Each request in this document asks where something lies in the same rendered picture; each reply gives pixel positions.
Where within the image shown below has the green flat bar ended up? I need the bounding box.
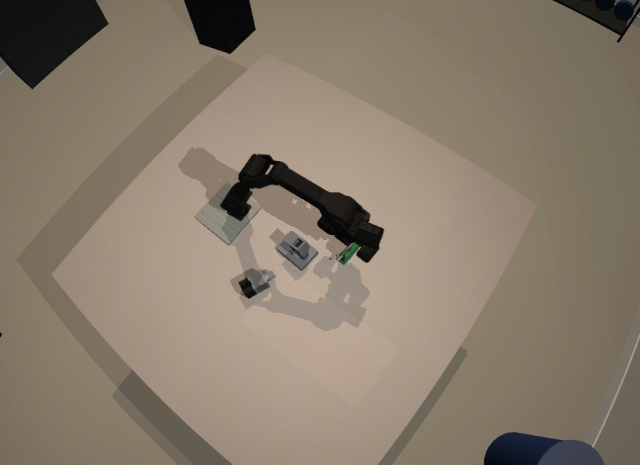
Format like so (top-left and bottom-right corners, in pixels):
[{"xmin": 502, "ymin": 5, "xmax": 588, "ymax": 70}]
[{"xmin": 337, "ymin": 243, "xmax": 360, "ymax": 265}]

